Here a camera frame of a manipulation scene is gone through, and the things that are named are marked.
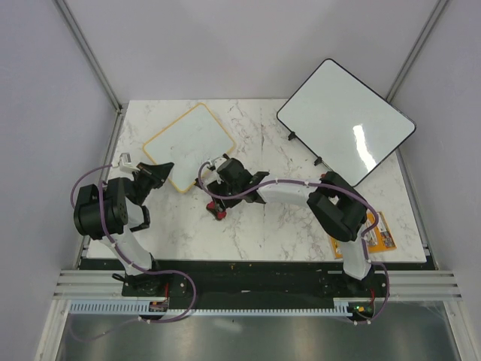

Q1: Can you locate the red heart-shaped eraser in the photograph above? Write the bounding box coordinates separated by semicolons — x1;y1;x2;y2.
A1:
206;202;226;220

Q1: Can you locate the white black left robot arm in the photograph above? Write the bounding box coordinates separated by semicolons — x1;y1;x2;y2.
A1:
71;162;174;297

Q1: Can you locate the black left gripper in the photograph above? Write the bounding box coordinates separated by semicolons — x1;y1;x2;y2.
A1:
133;162;174;205

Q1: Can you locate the orange picture book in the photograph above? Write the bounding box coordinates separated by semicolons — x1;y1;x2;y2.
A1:
330;211;397;259

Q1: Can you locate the white slotted cable duct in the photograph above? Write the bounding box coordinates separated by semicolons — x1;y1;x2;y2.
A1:
69;300;362;318

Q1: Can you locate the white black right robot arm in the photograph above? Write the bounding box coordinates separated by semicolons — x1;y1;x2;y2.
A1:
196;156;379;296

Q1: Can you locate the black-framed large whiteboard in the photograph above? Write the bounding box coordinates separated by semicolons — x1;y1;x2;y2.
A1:
277;58;416;187

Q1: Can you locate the aluminium extrusion rail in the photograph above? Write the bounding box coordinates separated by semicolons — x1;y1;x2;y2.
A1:
52;268;127;301

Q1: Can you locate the yellow-framed small whiteboard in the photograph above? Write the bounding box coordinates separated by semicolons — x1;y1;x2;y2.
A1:
143;103;236;193

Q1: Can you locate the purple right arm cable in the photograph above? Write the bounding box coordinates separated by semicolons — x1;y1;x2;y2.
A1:
197;160;392;326

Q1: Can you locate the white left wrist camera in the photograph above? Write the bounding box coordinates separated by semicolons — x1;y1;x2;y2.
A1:
112;153;137;174

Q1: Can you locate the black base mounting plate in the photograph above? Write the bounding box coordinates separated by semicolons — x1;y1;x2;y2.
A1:
78;258;440;302

